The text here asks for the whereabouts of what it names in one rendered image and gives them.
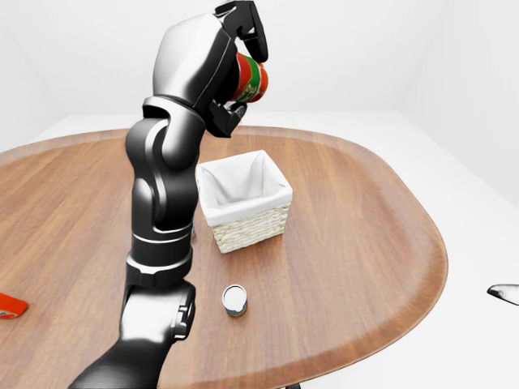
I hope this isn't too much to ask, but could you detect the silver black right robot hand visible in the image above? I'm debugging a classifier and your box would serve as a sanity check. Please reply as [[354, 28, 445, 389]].
[[486, 283, 519, 307]]

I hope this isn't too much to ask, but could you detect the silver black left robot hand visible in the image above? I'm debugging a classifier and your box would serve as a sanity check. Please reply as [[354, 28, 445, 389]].
[[152, 0, 270, 139]]

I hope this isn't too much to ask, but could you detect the red green tomato sauce tin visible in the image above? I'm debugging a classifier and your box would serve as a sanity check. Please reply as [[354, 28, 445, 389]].
[[230, 51, 270, 105]]

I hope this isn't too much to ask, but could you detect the white lined wicker basket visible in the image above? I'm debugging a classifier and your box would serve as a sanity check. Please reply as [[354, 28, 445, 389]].
[[195, 149, 294, 254]]

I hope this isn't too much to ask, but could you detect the small white-topped tin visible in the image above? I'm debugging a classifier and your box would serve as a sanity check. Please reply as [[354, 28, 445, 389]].
[[221, 284, 249, 318]]

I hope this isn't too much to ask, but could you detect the orange-red food box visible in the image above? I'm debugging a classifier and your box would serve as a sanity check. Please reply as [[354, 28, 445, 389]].
[[0, 292, 29, 321]]

